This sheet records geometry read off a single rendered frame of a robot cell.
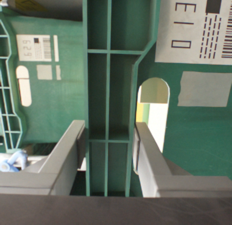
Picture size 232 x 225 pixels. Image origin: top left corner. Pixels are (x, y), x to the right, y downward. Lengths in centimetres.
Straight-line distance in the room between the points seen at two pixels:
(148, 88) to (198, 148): 9
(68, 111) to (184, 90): 37
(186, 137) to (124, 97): 8
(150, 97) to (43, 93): 36
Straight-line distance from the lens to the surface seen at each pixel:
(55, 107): 49
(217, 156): 22
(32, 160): 55
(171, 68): 16
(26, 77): 53
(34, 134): 54
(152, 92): 19
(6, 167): 57
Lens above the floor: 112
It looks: 1 degrees up
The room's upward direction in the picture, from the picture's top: 88 degrees counter-clockwise
